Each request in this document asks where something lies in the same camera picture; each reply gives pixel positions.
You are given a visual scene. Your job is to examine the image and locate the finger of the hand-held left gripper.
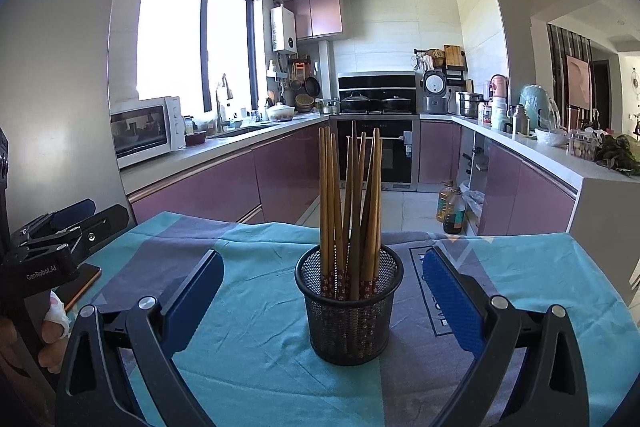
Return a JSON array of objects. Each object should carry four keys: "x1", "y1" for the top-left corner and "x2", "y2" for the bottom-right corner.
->
[
  {"x1": 12, "y1": 199, "x2": 97, "y2": 240},
  {"x1": 20, "y1": 204, "x2": 131, "y2": 268}
]

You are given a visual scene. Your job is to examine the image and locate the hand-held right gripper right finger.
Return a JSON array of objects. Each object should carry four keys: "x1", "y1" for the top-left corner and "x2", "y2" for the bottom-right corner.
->
[{"x1": 421, "y1": 247, "x2": 586, "y2": 427}]

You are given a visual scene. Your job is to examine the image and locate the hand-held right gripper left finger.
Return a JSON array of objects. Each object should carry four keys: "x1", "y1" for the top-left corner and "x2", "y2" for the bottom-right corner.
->
[{"x1": 55, "y1": 249, "x2": 226, "y2": 427}]

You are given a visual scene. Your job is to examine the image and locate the black mesh utensil holder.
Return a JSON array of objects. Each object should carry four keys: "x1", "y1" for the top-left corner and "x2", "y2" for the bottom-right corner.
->
[{"x1": 294, "y1": 243, "x2": 405, "y2": 366}]

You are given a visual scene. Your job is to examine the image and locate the bunch of wooden chopsticks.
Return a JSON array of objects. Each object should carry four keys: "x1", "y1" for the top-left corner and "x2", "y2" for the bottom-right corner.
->
[{"x1": 318, "y1": 121, "x2": 383, "y2": 303}]

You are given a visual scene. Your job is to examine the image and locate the person's left hand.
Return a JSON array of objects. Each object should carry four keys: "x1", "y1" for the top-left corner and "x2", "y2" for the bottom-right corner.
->
[{"x1": 37, "y1": 294, "x2": 72, "y2": 372}]

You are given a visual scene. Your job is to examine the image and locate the orange-edged phone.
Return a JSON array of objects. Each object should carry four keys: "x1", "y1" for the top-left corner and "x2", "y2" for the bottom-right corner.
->
[{"x1": 52, "y1": 263, "x2": 103, "y2": 313}]

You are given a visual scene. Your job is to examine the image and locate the dark sauce bottle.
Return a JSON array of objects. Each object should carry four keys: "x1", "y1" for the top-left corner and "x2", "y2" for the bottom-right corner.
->
[{"x1": 442, "y1": 187, "x2": 466, "y2": 235}]

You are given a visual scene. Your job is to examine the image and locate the teal and grey tablecloth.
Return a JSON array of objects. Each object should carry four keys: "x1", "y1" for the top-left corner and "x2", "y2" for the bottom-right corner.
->
[{"x1": 75, "y1": 211, "x2": 632, "y2": 427}]

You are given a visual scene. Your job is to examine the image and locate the white microwave oven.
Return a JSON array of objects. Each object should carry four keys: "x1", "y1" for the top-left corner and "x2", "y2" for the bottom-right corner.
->
[{"x1": 110, "y1": 96, "x2": 183, "y2": 170}]

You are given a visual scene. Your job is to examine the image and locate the white plastic bag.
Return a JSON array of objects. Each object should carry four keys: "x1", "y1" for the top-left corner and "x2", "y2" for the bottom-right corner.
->
[{"x1": 462, "y1": 189, "x2": 486, "y2": 228}]

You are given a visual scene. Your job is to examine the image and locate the yellow oil bottle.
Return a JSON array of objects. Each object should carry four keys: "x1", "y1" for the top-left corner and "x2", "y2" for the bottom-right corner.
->
[{"x1": 436, "y1": 181, "x2": 457, "y2": 224}]

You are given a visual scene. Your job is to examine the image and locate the grey refrigerator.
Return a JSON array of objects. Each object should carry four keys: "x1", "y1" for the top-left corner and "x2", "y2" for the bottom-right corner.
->
[{"x1": 0, "y1": 0, "x2": 146, "y2": 228}]

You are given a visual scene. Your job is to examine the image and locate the pink kitchen base cabinets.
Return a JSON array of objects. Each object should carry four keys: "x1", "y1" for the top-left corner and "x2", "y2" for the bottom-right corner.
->
[{"x1": 119, "y1": 112, "x2": 635, "y2": 303}]

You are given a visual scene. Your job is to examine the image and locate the kitchen faucet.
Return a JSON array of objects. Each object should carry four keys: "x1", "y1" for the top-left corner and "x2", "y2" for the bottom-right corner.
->
[{"x1": 215, "y1": 73, "x2": 234, "y2": 134}]

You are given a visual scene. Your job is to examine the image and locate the white bowl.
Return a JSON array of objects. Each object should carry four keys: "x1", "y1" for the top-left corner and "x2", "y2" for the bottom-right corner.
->
[{"x1": 535, "y1": 128, "x2": 568, "y2": 148}]

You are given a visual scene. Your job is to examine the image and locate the steel thermos flask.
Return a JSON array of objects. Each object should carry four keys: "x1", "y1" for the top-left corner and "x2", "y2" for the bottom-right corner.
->
[{"x1": 510, "y1": 104, "x2": 530, "y2": 135}]

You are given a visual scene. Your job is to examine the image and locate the stainless steel pot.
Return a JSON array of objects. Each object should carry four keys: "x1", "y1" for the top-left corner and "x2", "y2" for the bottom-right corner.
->
[{"x1": 458, "y1": 92, "x2": 485, "y2": 118}]

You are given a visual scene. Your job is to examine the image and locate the white casserole pot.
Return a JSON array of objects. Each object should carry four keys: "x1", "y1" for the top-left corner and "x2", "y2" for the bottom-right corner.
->
[{"x1": 265, "y1": 102, "x2": 296, "y2": 122}]

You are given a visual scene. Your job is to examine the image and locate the kitchen window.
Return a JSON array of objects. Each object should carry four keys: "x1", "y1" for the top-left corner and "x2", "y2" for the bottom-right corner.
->
[{"x1": 136, "y1": 0, "x2": 261, "y2": 118}]

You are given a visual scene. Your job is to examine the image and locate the clear egg container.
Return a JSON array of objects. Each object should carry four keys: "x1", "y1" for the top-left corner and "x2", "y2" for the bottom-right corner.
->
[{"x1": 567, "y1": 129, "x2": 598, "y2": 160}]

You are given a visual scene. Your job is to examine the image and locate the silver rice cooker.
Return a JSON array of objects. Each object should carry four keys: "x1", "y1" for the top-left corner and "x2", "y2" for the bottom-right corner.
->
[{"x1": 422, "y1": 69, "x2": 448, "y2": 115}]

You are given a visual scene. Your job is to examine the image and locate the light green appliance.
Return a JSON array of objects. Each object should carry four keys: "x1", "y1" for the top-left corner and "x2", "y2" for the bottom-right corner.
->
[{"x1": 519, "y1": 85, "x2": 560, "y2": 132}]

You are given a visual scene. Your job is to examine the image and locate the leafy green vegetables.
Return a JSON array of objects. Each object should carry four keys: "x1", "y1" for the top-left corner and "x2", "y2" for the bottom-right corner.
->
[{"x1": 595, "y1": 133, "x2": 640, "y2": 178}]

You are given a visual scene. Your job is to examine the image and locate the black integrated stove with oven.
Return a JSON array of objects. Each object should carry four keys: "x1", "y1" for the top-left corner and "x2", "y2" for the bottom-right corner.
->
[{"x1": 332, "y1": 72, "x2": 421, "y2": 192}]

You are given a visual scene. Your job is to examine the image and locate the white water heater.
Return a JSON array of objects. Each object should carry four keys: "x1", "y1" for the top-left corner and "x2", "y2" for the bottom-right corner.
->
[{"x1": 270, "y1": 6, "x2": 297, "y2": 54}]

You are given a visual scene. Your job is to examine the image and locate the black wall rack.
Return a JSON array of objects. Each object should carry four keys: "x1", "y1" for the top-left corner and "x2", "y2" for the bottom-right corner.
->
[{"x1": 414, "y1": 44, "x2": 468, "y2": 88}]

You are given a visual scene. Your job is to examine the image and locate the pink wall painting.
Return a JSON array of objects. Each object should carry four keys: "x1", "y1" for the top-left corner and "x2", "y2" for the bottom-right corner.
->
[{"x1": 565, "y1": 54, "x2": 593, "y2": 110}]

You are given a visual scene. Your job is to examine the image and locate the pink wall cabinet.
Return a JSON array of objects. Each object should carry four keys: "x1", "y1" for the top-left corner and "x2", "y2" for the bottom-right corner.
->
[{"x1": 284, "y1": 0, "x2": 344, "y2": 40}]

